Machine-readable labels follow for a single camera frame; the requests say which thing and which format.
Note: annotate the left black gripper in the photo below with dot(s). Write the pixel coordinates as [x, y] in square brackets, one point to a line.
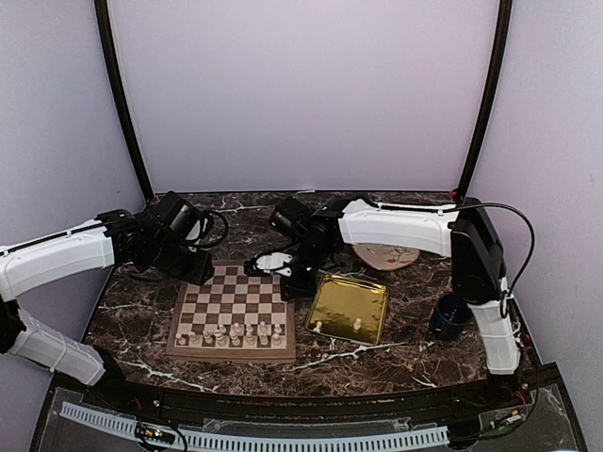
[198, 274]

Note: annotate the right black frame post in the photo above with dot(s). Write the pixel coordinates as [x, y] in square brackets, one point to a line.
[504, 16]

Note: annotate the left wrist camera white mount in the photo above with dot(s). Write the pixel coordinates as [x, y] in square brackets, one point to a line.
[205, 225]

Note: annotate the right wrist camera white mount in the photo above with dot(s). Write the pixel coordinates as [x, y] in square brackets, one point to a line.
[268, 264]

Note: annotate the black frame post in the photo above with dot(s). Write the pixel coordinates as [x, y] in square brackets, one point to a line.
[504, 16]
[114, 75]

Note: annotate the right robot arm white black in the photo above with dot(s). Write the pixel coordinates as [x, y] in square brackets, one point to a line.
[462, 233]

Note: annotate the dark blue mug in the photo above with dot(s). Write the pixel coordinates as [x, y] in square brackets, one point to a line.
[449, 317]

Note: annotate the beige floral ceramic plate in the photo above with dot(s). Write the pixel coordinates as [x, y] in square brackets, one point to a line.
[386, 258]

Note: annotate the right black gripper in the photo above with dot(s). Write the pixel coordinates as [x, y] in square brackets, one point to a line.
[290, 289]

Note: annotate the white chess rook piece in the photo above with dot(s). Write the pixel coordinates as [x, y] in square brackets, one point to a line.
[180, 340]

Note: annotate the white cable duct strip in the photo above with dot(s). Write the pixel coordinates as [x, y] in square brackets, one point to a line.
[157, 437]

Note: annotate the white chess queen piece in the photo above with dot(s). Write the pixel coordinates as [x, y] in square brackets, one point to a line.
[220, 339]

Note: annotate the white chess king piece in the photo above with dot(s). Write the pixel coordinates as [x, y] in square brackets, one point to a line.
[234, 339]

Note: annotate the wooden chess board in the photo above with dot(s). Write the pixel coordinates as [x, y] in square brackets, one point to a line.
[231, 296]

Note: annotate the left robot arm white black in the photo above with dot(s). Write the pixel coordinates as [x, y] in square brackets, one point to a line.
[168, 237]

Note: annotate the gold metal tray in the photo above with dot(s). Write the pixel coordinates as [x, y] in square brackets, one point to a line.
[339, 300]

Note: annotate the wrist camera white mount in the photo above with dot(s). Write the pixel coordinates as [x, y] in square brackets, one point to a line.
[268, 264]
[205, 225]

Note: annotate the left black frame post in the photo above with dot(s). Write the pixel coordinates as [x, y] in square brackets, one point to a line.
[114, 75]

